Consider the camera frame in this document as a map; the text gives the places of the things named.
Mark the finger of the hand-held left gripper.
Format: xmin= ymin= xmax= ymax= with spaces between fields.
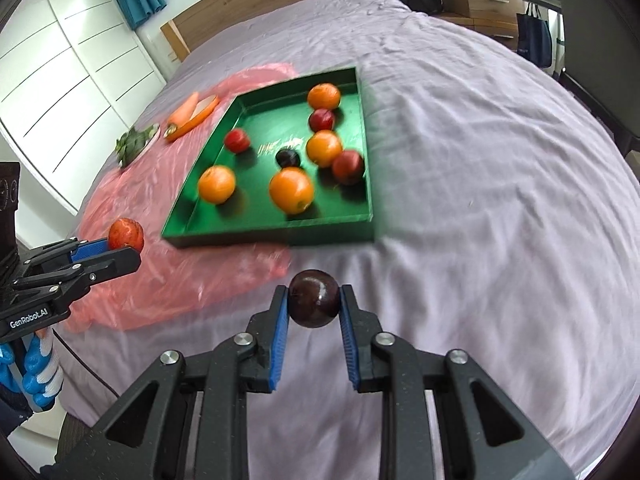
xmin=22 ymin=238 xmax=112 ymax=276
xmin=10 ymin=245 xmax=142 ymax=311

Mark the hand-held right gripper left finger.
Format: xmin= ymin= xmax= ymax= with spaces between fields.
xmin=42 ymin=285 xmax=291 ymax=480

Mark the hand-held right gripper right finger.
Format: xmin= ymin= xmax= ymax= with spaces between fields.
xmin=339 ymin=284 xmax=576 ymax=480

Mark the red apple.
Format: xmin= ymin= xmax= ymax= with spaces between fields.
xmin=108 ymin=218 xmax=146 ymax=253

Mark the orange mandarin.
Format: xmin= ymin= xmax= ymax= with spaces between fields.
xmin=269 ymin=166 xmax=316 ymax=215
xmin=305 ymin=130 xmax=344 ymax=168
xmin=307 ymin=83 xmax=342 ymax=111
xmin=197 ymin=165 xmax=237 ymax=205

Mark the green rectangular tray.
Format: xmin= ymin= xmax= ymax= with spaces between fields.
xmin=161 ymin=66 xmax=376 ymax=250

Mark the person's left hand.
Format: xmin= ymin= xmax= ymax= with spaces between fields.
xmin=0 ymin=330 xmax=63 ymax=412

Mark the pink plastic sheet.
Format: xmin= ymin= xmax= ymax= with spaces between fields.
xmin=62 ymin=62 xmax=296 ymax=333

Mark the green bok choy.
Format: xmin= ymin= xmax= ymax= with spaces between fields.
xmin=114 ymin=126 xmax=158 ymax=166

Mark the white enamel plate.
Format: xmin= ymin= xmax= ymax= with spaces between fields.
xmin=120 ymin=122 xmax=162 ymax=168

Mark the white wardrobe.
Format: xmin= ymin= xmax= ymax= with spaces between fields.
xmin=0 ymin=0 xmax=168 ymax=216

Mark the carrot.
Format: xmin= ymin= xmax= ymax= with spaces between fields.
xmin=167 ymin=91 xmax=200 ymax=127

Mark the orange oval dish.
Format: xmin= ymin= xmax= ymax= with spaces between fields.
xmin=164 ymin=94 xmax=221 ymax=143

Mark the dark shopping bag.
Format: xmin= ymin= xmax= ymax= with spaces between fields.
xmin=515 ymin=2 xmax=555 ymax=68

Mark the grey office chair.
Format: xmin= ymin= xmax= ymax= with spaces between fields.
xmin=552 ymin=0 xmax=640 ymax=156

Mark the black cable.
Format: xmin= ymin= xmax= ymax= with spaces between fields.
xmin=52 ymin=327 xmax=118 ymax=396

